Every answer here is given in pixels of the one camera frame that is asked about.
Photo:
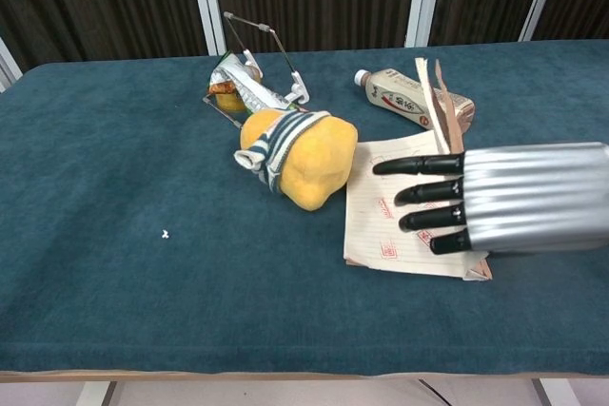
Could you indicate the black and silver right hand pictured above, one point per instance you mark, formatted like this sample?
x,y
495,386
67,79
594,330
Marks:
x,y
533,197

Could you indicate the spiral notebook with red stamps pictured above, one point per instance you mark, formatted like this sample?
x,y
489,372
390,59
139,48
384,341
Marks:
x,y
376,220

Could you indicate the beige tea bottle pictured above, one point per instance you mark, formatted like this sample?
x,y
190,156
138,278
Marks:
x,y
395,90

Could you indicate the metal table leg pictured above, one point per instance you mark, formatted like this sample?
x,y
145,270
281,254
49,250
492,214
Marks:
x,y
554,394
95,394

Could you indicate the yellow plush toy striped scarf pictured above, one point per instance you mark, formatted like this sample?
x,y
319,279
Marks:
x,y
316,163

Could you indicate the blue white striped sock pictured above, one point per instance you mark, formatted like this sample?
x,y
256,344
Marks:
x,y
276,144

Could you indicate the silver foil snack packet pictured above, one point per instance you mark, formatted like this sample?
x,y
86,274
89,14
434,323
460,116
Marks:
x,y
254,92

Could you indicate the tiny white crumb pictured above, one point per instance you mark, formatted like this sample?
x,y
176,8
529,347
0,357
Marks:
x,y
165,234

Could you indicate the blue table cloth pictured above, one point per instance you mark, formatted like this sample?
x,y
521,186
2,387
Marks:
x,y
143,187

